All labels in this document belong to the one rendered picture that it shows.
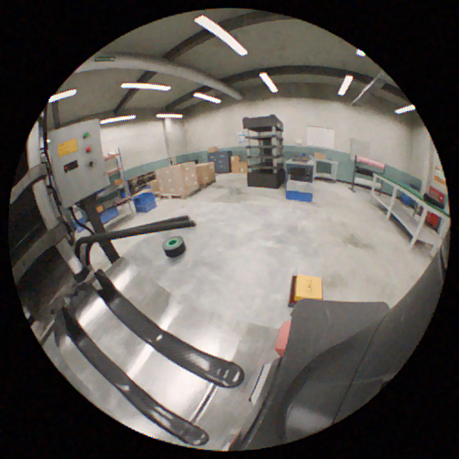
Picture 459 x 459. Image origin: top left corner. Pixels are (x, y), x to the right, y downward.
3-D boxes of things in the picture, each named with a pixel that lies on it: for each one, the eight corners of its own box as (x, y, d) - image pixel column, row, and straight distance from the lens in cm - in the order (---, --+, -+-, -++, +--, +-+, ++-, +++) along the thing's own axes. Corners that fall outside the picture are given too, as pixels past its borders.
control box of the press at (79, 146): (174, 303, 137) (101, 115, 92) (156, 329, 134) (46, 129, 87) (158, 294, 151) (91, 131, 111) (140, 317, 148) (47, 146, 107)
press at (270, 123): (286, 178, 546) (284, 123, 543) (278, 189, 398) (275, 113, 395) (262, 177, 566) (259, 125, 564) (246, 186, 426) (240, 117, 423)
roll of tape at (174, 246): (166, 246, 56) (162, 239, 54) (185, 241, 54) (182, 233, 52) (164, 260, 49) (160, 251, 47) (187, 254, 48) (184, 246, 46)
